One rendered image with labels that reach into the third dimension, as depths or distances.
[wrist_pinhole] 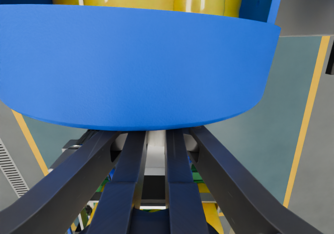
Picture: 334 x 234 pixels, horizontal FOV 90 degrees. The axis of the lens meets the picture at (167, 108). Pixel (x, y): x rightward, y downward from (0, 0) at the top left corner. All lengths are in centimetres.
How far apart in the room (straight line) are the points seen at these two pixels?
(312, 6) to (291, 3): 9
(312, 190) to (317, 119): 90
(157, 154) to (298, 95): 149
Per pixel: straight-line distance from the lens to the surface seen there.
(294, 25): 67
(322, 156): 233
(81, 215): 64
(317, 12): 61
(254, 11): 26
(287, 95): 174
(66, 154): 77
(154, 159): 51
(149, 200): 43
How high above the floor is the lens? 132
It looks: 67 degrees down
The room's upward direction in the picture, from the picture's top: 176 degrees clockwise
